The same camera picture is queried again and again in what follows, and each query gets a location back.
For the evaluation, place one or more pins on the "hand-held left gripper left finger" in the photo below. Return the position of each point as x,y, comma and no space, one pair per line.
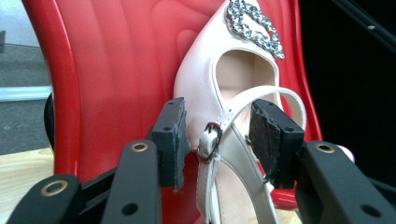
137,186

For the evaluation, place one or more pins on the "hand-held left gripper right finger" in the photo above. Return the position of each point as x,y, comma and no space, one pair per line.
336,186

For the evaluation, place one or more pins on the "white high-heeled shoe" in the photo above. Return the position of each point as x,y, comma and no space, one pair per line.
199,77

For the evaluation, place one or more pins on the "red and black shoe rack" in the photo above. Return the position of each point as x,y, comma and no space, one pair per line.
109,62

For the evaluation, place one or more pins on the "black tripod stand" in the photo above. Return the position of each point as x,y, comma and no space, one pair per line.
367,23

